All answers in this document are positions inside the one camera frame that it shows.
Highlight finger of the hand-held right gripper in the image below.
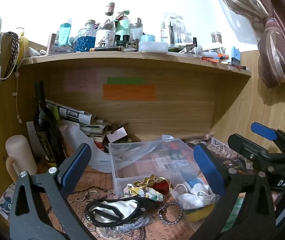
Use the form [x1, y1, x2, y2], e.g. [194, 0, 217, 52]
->
[228, 134, 280, 165]
[251, 122, 285, 150]

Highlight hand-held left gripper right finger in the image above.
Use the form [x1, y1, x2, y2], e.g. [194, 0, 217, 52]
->
[190, 144, 275, 240]

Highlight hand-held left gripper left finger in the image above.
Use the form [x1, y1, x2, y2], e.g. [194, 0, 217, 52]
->
[9, 143, 93, 240]

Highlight red pouch with gold top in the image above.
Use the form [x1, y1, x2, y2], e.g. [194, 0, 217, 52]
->
[134, 174, 173, 195]

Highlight green cloth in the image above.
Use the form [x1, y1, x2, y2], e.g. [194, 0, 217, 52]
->
[229, 199, 244, 227]

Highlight floral fabric scrunchie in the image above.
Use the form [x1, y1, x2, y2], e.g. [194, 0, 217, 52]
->
[123, 182, 165, 202]

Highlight clear plastic box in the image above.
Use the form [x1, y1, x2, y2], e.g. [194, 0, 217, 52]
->
[109, 138, 209, 198]

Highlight silver foil item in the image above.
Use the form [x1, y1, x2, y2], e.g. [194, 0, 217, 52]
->
[107, 216, 155, 233]

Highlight white face mask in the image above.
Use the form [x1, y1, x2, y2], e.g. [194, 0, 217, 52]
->
[174, 183, 217, 211]

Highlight dark wine bottle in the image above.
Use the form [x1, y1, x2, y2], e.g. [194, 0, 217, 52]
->
[34, 81, 58, 167]

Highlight yellow sponge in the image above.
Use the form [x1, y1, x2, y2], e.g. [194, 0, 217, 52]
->
[184, 203, 216, 223]

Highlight stack of newspapers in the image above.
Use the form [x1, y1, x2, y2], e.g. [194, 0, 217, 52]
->
[45, 99, 110, 153]

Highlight small white box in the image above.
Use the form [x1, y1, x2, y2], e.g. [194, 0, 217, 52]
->
[107, 127, 128, 143]

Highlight black-trimmed white pouch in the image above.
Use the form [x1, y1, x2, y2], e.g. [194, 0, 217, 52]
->
[84, 196, 159, 228]

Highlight vintage print desk mat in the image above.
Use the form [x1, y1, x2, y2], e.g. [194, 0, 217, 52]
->
[0, 135, 258, 240]

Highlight blue cartoon sticker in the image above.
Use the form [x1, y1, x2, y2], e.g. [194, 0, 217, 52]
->
[0, 183, 17, 220]

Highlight blue plastic block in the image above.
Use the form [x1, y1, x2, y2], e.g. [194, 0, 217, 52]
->
[231, 46, 240, 67]

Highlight pink sticky note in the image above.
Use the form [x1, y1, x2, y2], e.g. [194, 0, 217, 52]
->
[65, 70, 96, 92]

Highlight pink striped curtain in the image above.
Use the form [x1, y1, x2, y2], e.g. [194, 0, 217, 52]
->
[207, 0, 285, 88]

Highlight orange sticky note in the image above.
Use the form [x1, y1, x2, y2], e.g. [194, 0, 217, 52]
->
[103, 84, 156, 101]

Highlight green sticky note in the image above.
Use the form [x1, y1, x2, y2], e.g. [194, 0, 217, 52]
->
[107, 77, 145, 85]

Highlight glass jar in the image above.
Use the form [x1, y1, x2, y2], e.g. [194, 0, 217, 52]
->
[210, 31, 223, 44]

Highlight wooden shelf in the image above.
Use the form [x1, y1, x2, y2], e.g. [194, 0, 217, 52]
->
[19, 51, 252, 77]

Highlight blue patterned glass bottle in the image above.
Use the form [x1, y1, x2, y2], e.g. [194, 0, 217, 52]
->
[76, 20, 97, 52]

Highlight yellow hanging item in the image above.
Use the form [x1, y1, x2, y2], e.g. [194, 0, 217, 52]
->
[17, 36, 29, 64]

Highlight white printed mug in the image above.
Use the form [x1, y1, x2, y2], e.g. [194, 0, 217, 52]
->
[95, 29, 116, 48]

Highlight light blue bottle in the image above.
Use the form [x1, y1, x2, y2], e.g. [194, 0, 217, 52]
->
[59, 19, 72, 46]

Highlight clear lidded container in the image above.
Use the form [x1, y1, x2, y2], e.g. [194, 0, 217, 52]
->
[139, 41, 168, 53]

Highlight patterned woven headband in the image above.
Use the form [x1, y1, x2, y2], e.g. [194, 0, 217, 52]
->
[2, 31, 21, 80]

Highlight clear plastic packages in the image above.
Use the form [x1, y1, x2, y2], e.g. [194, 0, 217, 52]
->
[161, 12, 185, 44]

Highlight light blue round jar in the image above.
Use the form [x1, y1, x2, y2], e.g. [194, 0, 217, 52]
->
[140, 34, 156, 43]

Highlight mint green bottle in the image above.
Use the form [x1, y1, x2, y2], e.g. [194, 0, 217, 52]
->
[115, 11, 131, 43]

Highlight tall corked glass bottle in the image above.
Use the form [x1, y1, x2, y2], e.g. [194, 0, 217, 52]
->
[105, 2, 115, 30]

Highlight beige mug with handle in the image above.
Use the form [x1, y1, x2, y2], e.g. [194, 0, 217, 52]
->
[5, 135, 38, 183]

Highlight dark beaded bracelet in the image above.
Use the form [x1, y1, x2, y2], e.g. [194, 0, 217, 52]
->
[159, 202, 183, 225]

